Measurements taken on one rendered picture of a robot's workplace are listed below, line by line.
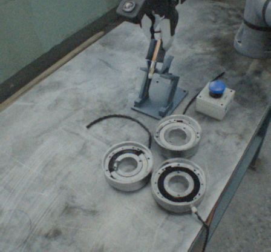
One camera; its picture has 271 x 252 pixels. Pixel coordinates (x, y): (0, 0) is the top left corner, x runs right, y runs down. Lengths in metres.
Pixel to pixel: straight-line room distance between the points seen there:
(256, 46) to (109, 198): 0.61
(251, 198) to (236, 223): 0.16
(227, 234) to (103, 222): 0.95
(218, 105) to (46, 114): 0.44
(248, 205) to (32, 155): 1.11
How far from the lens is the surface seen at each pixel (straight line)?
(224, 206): 1.25
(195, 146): 0.63
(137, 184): 0.59
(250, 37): 0.95
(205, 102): 0.72
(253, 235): 1.49
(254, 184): 1.63
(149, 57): 0.67
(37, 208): 0.64
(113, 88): 0.84
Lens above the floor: 1.32
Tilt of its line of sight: 45 degrees down
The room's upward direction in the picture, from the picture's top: 6 degrees counter-clockwise
